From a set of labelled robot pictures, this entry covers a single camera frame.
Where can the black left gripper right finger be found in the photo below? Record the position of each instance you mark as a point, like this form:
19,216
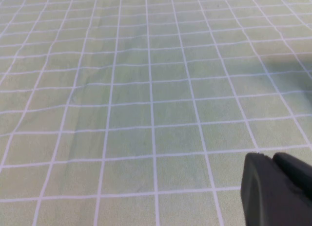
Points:
295,172

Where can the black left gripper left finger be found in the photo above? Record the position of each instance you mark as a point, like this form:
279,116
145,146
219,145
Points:
263,199

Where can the green white-checked tablecloth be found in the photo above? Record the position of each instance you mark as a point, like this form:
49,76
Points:
136,94

